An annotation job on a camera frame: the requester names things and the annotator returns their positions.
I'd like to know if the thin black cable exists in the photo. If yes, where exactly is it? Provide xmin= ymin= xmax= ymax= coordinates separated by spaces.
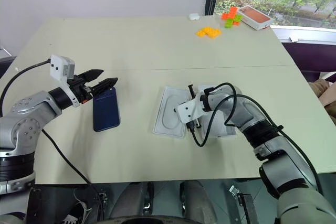
xmin=41 ymin=129 xmax=104 ymax=210

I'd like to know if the white phone box lid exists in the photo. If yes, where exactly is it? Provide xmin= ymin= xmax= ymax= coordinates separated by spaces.
xmin=196 ymin=84 xmax=237 ymax=138

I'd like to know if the dark blue smartphone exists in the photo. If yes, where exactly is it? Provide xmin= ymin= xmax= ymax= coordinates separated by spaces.
xmin=93 ymin=86 xmax=121 ymax=132

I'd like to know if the orange toy brick piece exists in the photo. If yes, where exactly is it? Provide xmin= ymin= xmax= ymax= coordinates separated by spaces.
xmin=221 ymin=7 xmax=238 ymax=20

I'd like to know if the yellow toy brick piece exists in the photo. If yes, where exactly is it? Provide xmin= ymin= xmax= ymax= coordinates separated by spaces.
xmin=195 ymin=26 xmax=223 ymax=40

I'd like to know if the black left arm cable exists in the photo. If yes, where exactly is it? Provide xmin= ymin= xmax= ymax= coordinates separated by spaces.
xmin=0 ymin=60 xmax=52 ymax=119

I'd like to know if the brown trousered leg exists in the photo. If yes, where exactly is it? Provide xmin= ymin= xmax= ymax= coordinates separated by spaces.
xmin=308 ymin=73 xmax=336 ymax=125

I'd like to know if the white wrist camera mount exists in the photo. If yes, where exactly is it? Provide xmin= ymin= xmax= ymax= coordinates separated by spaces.
xmin=49 ymin=55 xmax=81 ymax=108
xmin=175 ymin=97 xmax=205 ymax=124

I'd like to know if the black bar with silver clamp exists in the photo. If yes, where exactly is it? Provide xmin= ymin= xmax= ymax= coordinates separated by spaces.
xmin=228 ymin=184 xmax=260 ymax=224

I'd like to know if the green toy brick piece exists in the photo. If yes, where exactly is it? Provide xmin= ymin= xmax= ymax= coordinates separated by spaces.
xmin=224 ymin=14 xmax=244 ymax=29

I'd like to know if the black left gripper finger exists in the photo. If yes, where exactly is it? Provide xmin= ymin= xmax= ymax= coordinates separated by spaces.
xmin=78 ymin=69 xmax=104 ymax=83
xmin=90 ymin=77 xmax=118 ymax=97

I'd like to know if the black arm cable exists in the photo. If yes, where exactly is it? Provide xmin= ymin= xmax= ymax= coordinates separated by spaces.
xmin=0 ymin=60 xmax=52 ymax=119
xmin=186 ymin=82 xmax=325 ymax=196

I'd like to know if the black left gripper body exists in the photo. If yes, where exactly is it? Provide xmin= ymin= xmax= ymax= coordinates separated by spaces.
xmin=68 ymin=74 xmax=95 ymax=104

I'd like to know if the white window sill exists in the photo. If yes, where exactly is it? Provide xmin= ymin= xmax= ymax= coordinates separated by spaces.
xmin=270 ymin=24 xmax=336 ymax=43

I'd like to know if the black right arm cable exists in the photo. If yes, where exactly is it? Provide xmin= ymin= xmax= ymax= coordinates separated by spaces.
xmin=186 ymin=82 xmax=325 ymax=196

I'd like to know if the dark grey furniture edge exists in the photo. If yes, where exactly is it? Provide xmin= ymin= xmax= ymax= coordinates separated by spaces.
xmin=0 ymin=40 xmax=17 ymax=78

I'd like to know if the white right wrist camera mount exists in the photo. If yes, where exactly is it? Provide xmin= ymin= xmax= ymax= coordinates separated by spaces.
xmin=175 ymin=97 xmax=205 ymax=124

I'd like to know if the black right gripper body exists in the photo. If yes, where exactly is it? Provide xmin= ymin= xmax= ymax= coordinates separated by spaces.
xmin=187 ymin=84 xmax=197 ymax=101

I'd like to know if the white phone box base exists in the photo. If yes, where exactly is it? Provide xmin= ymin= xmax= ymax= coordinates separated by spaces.
xmin=153 ymin=85 xmax=190 ymax=139

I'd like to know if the phone box with orange print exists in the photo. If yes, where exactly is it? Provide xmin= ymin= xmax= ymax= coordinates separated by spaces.
xmin=237 ymin=5 xmax=274 ymax=30

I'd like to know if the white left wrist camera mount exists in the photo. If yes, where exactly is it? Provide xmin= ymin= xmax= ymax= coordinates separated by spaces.
xmin=49 ymin=55 xmax=81 ymax=108

